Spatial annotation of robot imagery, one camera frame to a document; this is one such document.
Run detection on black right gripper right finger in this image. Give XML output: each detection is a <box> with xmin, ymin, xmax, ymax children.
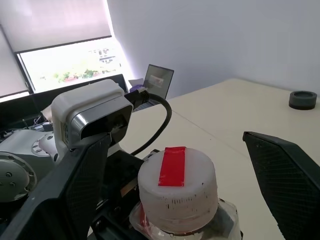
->
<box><xmin>242</xmin><ymin>130</ymin><xmax>320</xmax><ymax>240</ymax></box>

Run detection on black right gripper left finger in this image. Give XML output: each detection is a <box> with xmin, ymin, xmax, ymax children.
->
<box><xmin>0</xmin><ymin>134</ymin><xmax>112</xmax><ymax>240</ymax></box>

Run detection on bottle with white taped cap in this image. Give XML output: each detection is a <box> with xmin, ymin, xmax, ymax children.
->
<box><xmin>128</xmin><ymin>145</ymin><xmax>245</xmax><ymax>240</ymax></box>

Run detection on black round lid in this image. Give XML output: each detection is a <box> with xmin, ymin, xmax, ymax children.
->
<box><xmin>288</xmin><ymin>90</ymin><xmax>318</xmax><ymax>111</ymax></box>

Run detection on purple tissue box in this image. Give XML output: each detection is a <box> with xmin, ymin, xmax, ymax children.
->
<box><xmin>128</xmin><ymin>78</ymin><xmax>147</xmax><ymax>93</ymax></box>

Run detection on black monitor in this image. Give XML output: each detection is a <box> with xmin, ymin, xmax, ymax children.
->
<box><xmin>31</xmin><ymin>73</ymin><xmax>130</xmax><ymax>113</ymax></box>

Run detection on black framed laptop screen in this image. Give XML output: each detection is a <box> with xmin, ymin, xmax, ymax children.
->
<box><xmin>142</xmin><ymin>63</ymin><xmax>175</xmax><ymax>100</ymax></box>

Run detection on grey roller blind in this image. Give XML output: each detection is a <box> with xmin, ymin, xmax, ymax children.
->
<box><xmin>0</xmin><ymin>0</ymin><xmax>113</xmax><ymax>54</ymax></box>
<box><xmin>0</xmin><ymin>24</ymin><xmax>30</xmax><ymax>99</ymax></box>

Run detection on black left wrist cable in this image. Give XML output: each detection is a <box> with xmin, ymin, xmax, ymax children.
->
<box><xmin>123</xmin><ymin>89</ymin><xmax>173</xmax><ymax>157</ymax></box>

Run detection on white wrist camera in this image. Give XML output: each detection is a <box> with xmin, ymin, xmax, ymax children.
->
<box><xmin>50</xmin><ymin>78</ymin><xmax>134</xmax><ymax>161</ymax></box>

